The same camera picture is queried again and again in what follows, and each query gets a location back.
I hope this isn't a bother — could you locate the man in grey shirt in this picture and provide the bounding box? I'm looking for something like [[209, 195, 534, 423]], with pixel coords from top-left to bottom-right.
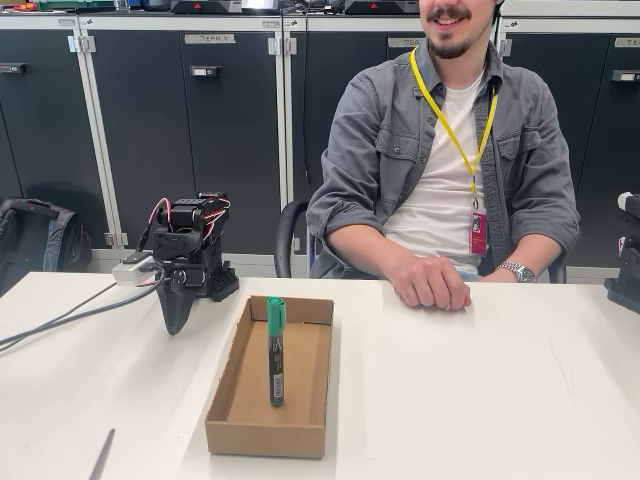
[[305, 37, 582, 280]]

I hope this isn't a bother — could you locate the grey stick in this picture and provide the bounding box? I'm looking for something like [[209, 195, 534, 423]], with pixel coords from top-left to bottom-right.
[[88, 427, 117, 480]]

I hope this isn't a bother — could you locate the green crate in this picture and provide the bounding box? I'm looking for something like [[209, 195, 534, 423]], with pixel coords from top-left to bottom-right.
[[34, 0, 117, 13]]

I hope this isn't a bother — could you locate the white camera box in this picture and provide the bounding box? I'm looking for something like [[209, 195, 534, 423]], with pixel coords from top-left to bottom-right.
[[111, 251, 165, 288]]

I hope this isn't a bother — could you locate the silver device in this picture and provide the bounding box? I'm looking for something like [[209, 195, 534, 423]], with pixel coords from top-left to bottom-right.
[[241, 0, 282, 15]]

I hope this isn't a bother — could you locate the thick grey camera cable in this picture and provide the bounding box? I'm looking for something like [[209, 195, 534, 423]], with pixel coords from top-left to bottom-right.
[[0, 267, 167, 357]]

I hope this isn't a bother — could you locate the white t-shirt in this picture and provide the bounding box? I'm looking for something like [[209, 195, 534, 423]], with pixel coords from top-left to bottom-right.
[[382, 69, 496, 275]]

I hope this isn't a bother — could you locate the pink id badge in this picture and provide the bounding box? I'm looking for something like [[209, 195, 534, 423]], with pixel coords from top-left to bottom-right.
[[468, 208, 489, 255]]

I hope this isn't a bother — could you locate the person's right hand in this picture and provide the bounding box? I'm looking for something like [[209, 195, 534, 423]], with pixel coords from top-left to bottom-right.
[[392, 254, 473, 312]]

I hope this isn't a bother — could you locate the dark grey backpack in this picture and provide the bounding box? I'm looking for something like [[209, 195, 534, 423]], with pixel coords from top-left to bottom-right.
[[0, 196, 94, 297]]

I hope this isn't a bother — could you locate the thin grey base cable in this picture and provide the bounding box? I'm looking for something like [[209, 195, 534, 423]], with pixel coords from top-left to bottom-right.
[[0, 283, 121, 349]]

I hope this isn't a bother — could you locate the person's left forearm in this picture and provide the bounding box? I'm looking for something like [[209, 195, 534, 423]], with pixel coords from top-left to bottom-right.
[[519, 252, 551, 284]]

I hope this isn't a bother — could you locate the brown cardboard box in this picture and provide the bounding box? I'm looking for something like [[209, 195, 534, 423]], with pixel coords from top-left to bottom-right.
[[203, 294, 335, 460]]

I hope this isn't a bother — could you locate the silver wristwatch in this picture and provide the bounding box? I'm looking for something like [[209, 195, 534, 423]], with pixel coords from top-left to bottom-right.
[[495, 259, 538, 285]]

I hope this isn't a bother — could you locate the red white servo wire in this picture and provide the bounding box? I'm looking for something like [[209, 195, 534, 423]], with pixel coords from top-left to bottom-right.
[[148, 197, 174, 226]]

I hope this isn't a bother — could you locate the person's right forearm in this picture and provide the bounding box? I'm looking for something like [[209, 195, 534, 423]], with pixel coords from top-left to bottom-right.
[[324, 227, 421, 281]]

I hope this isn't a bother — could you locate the yellow lanyard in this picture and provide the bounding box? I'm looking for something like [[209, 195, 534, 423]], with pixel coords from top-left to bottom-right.
[[409, 47, 500, 195]]

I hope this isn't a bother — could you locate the green black marker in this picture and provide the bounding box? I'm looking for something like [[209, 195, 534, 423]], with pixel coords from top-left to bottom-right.
[[264, 295, 289, 409]]

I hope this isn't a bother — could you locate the person's bearded head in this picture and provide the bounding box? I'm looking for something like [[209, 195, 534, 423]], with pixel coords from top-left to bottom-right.
[[418, 0, 501, 60]]

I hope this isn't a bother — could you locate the black case red triangle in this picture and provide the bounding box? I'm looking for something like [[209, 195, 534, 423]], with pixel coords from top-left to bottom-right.
[[170, 0, 244, 15], [343, 0, 421, 16]]

